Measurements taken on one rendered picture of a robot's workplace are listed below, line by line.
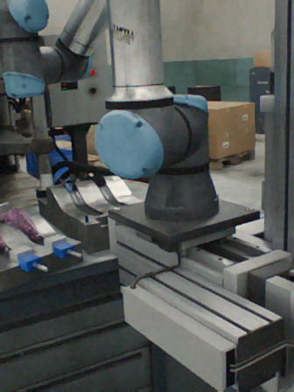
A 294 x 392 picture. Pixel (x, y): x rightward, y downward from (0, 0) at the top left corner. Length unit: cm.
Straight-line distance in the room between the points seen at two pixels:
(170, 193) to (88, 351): 78
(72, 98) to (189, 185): 142
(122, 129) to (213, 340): 35
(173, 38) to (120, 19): 957
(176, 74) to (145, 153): 963
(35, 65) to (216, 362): 62
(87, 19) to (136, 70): 25
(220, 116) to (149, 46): 533
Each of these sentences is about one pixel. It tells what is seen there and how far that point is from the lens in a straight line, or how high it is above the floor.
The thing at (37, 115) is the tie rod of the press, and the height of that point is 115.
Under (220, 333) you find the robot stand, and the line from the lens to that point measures 76.
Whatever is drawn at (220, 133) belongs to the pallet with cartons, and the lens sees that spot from 616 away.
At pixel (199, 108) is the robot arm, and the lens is 94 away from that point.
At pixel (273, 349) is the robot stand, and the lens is 79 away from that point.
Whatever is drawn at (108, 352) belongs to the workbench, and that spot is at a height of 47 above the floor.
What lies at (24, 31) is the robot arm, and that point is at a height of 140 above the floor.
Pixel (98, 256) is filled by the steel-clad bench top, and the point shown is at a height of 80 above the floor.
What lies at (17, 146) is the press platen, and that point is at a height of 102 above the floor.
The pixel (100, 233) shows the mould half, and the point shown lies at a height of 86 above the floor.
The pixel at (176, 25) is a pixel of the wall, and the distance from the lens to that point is 1046.
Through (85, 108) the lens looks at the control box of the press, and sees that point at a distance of 233.
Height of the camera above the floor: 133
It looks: 15 degrees down
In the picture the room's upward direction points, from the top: 3 degrees counter-clockwise
